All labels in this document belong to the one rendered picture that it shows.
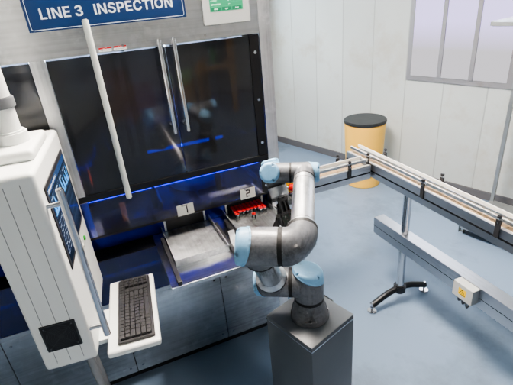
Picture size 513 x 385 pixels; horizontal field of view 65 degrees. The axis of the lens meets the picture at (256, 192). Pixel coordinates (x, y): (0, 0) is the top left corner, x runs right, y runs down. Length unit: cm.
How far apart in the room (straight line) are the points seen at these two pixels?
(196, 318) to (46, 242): 124
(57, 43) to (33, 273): 87
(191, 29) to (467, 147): 316
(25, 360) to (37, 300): 92
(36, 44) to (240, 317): 177
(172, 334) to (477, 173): 321
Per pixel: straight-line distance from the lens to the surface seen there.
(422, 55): 438
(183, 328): 247
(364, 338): 273
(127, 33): 182
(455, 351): 278
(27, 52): 182
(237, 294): 245
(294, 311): 165
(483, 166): 438
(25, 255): 146
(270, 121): 206
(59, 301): 155
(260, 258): 115
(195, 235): 209
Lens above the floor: 196
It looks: 26 degrees down
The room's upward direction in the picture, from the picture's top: 5 degrees counter-clockwise
